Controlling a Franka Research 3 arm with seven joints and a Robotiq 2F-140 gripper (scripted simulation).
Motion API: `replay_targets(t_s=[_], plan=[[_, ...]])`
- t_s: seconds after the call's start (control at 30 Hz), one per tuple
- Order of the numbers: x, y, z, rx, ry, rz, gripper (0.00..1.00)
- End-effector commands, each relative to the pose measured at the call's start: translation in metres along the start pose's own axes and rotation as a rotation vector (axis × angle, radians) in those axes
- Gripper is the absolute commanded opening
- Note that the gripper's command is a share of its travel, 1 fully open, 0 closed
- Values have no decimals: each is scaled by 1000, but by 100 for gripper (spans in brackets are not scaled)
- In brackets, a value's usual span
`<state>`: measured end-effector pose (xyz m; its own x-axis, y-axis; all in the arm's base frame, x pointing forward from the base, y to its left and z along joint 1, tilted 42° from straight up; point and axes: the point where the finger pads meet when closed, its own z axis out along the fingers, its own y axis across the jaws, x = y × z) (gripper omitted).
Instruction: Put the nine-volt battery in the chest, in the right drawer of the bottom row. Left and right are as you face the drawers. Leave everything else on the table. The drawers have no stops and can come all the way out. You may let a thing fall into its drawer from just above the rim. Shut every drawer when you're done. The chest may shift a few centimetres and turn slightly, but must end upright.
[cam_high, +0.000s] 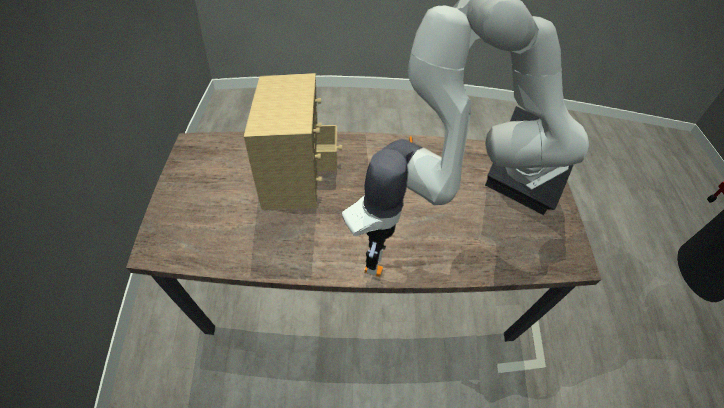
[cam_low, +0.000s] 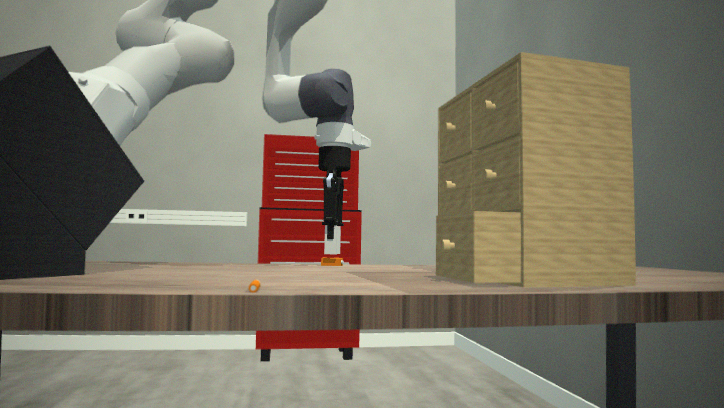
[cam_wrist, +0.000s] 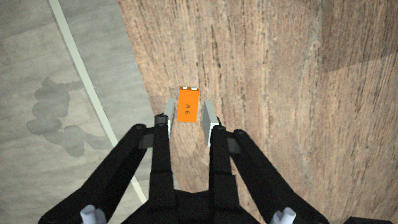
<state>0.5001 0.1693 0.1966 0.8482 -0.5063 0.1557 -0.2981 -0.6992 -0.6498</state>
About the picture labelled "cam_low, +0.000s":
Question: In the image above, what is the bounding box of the light brown wooden chest of drawers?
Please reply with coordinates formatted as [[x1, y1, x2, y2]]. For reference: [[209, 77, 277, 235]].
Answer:
[[438, 52, 636, 288]]

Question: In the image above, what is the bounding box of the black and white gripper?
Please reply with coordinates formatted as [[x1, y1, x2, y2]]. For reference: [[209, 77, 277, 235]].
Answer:
[[318, 146, 351, 254]]

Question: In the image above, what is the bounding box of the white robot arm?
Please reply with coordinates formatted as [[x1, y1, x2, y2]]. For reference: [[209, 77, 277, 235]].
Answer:
[[69, 0, 371, 151]]

